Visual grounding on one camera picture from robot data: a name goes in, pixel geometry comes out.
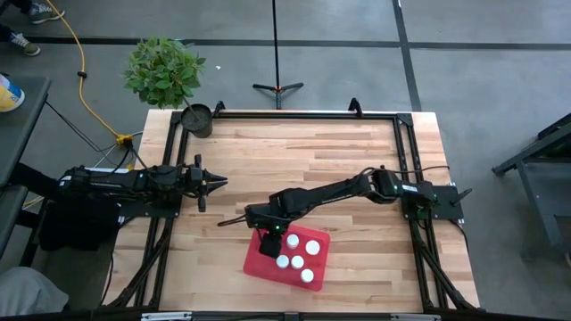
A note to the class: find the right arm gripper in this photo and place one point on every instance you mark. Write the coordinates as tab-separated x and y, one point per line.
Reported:
270	244

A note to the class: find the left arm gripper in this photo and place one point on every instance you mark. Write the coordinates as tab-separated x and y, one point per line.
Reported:
196	183

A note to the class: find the orange pill bottle white cap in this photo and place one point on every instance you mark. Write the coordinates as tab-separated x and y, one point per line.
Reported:
312	247

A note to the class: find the wide white pill bottle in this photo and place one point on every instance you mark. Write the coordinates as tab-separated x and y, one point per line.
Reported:
307	276

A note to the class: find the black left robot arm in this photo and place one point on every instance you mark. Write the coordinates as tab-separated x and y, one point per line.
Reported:
116	180

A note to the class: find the red translucent plastic basket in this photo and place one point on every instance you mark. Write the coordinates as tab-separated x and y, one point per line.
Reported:
267	269

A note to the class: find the white power strip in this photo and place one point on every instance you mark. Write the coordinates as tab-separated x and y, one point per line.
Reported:
102	169

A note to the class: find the black tripod stand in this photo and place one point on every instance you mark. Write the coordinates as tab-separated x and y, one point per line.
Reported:
278	88

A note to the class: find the green potted plant black pot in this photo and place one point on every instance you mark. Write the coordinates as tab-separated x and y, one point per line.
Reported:
163	73

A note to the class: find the black bag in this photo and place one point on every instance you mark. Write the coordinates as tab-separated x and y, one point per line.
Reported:
76	227

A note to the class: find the dark grey side table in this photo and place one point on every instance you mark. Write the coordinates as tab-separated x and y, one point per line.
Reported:
22	125

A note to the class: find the grey cloth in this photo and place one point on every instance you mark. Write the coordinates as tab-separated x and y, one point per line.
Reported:
27	292

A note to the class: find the yellow and blue container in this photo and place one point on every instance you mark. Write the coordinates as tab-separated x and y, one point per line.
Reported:
9	96

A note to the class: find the person's shoe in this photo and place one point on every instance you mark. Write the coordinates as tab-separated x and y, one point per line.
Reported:
24	43
44	12

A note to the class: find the dark grey metal cart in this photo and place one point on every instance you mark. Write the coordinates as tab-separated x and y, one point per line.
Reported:
535	187

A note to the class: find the black aluminium table frame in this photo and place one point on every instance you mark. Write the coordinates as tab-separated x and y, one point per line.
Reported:
312	115

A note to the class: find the silver metal bracket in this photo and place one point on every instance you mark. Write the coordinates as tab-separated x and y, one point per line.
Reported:
415	317
165	316

